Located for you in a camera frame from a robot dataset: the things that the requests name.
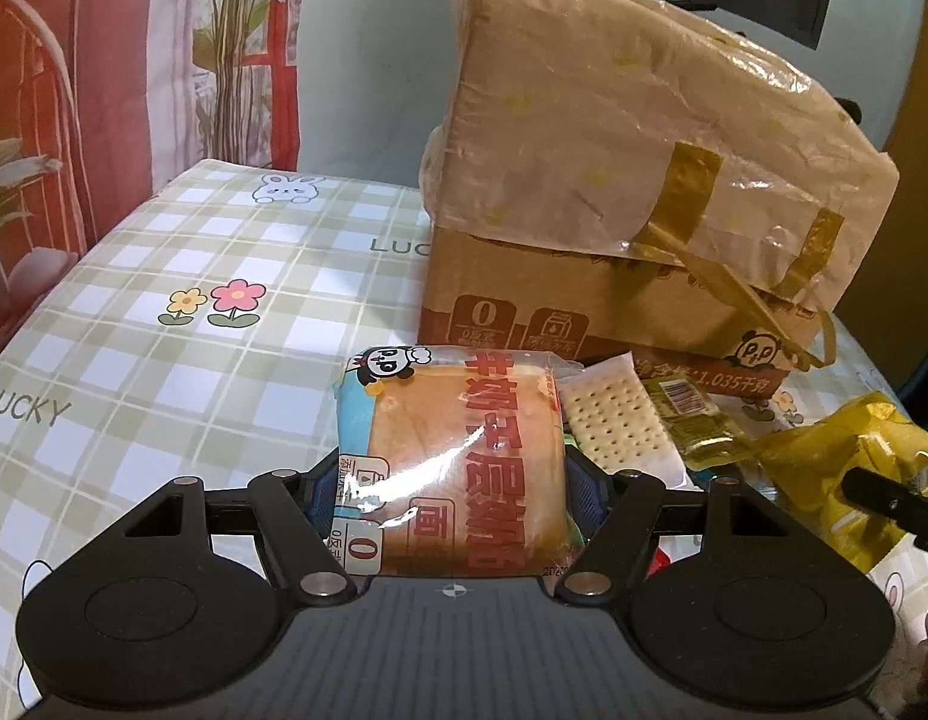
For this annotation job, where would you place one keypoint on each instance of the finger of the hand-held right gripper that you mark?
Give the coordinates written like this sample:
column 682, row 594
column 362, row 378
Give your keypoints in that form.
column 883, row 493

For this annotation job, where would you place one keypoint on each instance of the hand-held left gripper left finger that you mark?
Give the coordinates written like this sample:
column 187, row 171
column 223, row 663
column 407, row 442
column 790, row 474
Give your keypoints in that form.
column 320, row 491

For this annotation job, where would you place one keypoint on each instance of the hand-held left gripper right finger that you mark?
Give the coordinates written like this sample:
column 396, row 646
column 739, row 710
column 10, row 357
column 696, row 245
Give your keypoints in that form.
column 586, row 491

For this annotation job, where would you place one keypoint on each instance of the large yellow snack packet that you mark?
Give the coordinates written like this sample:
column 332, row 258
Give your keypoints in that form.
column 831, row 465

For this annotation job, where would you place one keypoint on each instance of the bread slice packet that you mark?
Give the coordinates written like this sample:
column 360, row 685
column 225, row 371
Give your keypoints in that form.
column 464, row 457

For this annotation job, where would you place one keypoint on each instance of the cardboard box with plastic liner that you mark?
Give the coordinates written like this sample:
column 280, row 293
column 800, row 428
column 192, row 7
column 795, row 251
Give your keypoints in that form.
column 584, row 165

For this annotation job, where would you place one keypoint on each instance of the white cracker packet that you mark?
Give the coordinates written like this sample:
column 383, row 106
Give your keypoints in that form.
column 621, row 412

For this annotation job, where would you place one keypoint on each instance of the small green yellow packet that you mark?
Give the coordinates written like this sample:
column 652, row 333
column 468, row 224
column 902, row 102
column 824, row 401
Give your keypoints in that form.
column 692, row 420

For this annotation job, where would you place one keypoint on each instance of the checked tablecloth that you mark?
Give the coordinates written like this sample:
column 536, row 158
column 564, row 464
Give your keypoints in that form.
column 171, row 390

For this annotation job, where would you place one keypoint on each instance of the wooden door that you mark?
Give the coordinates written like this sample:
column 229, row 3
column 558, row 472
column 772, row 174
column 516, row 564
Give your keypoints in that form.
column 921, row 127

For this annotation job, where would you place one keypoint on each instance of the printed backdrop cloth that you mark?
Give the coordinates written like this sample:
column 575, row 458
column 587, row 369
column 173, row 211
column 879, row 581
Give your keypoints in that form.
column 96, row 90

